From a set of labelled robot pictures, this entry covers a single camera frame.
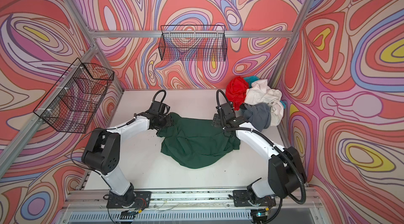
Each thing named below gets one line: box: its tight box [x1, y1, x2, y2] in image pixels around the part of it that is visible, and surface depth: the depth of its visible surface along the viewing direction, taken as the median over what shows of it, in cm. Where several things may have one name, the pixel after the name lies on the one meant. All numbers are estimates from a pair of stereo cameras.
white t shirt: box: [244, 78, 285, 127], surface depth 100 cm
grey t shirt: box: [240, 102, 272, 132], surface depth 93 cm
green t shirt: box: [156, 112, 241, 169], surface depth 90 cm
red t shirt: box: [225, 75, 249, 111], surface depth 103 cm
